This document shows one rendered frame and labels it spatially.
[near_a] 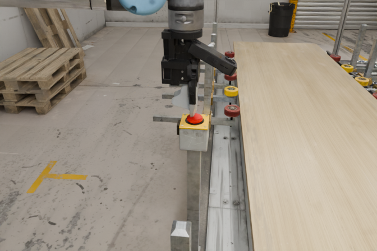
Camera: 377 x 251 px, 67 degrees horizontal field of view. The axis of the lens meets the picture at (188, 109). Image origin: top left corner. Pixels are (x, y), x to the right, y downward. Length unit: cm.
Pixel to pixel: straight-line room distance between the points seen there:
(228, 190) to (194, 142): 72
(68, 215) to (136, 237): 53
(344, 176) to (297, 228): 33
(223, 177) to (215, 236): 34
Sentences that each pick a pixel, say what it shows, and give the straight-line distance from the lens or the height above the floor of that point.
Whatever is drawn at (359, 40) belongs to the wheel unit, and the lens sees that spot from 254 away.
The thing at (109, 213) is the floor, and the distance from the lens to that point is 222.
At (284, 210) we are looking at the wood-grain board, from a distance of 97.
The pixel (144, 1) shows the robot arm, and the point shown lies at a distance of 43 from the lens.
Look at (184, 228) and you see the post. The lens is 56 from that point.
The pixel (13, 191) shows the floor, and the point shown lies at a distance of 266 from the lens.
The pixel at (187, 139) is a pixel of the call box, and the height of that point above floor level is 119.
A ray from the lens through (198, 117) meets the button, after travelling 71.
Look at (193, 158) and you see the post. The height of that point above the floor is 112.
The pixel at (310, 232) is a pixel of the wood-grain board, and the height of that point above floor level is 90.
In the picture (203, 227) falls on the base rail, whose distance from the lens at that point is 115.
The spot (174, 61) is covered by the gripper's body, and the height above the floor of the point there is 138.
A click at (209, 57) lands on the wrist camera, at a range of 62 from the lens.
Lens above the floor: 158
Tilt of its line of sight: 28 degrees down
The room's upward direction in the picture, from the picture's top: straight up
